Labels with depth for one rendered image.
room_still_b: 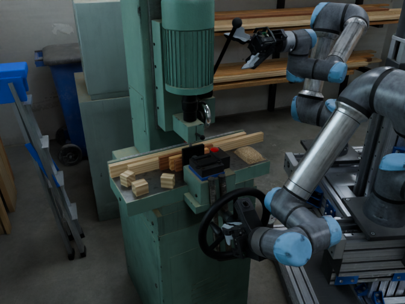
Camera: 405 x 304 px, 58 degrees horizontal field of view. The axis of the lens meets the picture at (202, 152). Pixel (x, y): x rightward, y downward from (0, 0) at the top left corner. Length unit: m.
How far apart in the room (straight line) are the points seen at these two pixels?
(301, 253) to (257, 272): 1.39
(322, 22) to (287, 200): 0.97
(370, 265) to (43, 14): 3.10
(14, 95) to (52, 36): 1.75
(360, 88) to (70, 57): 2.40
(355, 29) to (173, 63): 0.76
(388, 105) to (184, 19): 0.65
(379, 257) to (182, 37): 1.02
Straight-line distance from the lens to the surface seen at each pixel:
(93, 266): 2.36
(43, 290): 2.33
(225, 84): 3.54
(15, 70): 1.93
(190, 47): 1.23
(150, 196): 1.27
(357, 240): 1.41
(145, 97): 1.50
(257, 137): 1.61
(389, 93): 0.95
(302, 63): 1.46
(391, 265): 1.55
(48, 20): 3.61
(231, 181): 1.28
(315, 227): 0.94
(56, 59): 3.03
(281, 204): 1.01
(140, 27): 1.43
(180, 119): 1.41
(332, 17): 1.76
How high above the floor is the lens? 1.63
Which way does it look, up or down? 28 degrees down
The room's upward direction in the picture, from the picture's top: straight up
